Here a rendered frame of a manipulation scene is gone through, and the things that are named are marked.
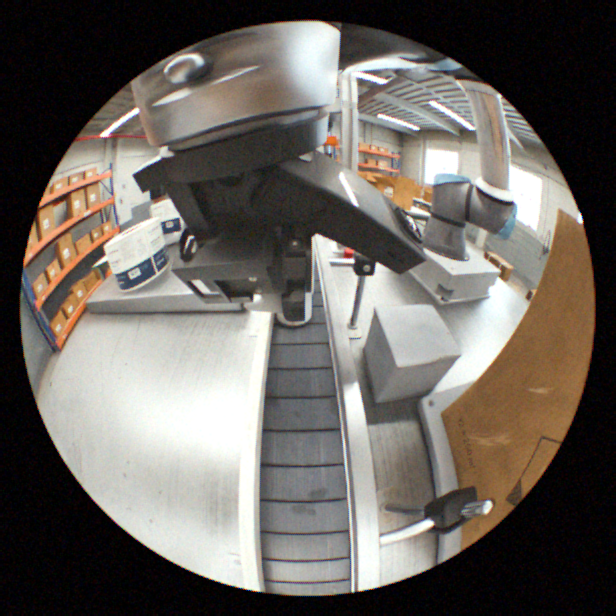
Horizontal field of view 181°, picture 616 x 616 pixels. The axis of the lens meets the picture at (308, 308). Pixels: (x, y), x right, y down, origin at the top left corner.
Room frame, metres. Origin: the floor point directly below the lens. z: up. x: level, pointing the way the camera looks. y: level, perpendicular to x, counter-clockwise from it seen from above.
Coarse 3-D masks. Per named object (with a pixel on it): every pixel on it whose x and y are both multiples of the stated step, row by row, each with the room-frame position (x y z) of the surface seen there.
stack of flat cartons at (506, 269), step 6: (486, 252) 2.66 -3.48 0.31; (486, 258) 2.61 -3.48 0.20; (492, 258) 2.48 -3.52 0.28; (498, 258) 2.51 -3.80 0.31; (492, 264) 2.43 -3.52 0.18; (498, 264) 2.30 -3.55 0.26; (504, 264) 2.25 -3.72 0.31; (504, 270) 2.12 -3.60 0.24; (510, 270) 2.17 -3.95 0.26; (498, 276) 2.20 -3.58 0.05; (504, 276) 2.10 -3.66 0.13
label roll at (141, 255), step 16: (144, 224) 0.43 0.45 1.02; (160, 224) 0.47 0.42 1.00; (112, 240) 0.37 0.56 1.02; (128, 240) 0.34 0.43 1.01; (144, 240) 0.38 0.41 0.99; (160, 240) 0.44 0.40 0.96; (112, 256) 0.31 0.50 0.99; (128, 256) 0.33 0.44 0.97; (144, 256) 0.36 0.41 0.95; (160, 256) 0.41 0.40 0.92; (112, 272) 0.32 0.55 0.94; (128, 272) 0.32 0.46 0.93; (144, 272) 0.35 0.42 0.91; (160, 272) 0.39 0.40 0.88; (128, 288) 0.32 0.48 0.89
